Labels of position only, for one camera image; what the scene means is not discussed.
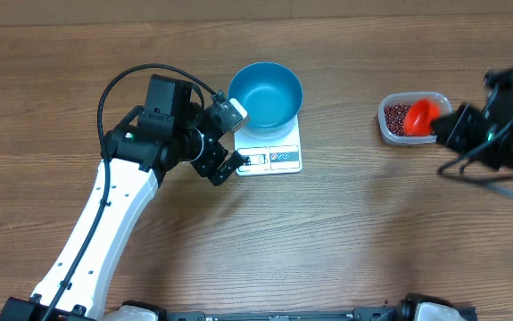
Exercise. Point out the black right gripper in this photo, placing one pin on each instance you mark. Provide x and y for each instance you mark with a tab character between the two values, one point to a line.
468	122

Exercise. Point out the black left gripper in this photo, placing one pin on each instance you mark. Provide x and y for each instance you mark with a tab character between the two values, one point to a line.
208	167

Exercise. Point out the orange scoop with blue handle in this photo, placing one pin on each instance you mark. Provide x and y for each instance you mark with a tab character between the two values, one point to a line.
419	117

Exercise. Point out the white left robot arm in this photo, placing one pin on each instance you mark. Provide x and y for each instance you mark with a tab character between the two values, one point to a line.
149	141

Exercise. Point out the white digital kitchen scale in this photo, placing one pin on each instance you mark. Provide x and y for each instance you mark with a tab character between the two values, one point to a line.
270	153

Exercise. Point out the teal plastic bowl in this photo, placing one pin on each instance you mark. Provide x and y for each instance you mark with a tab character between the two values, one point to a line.
271	94

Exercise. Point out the clear plastic food container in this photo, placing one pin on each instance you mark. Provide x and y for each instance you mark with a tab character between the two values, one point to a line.
405	98

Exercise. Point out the red adzuki beans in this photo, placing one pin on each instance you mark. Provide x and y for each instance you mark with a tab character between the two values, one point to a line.
395	114

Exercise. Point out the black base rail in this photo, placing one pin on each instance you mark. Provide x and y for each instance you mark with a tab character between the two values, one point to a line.
414	306

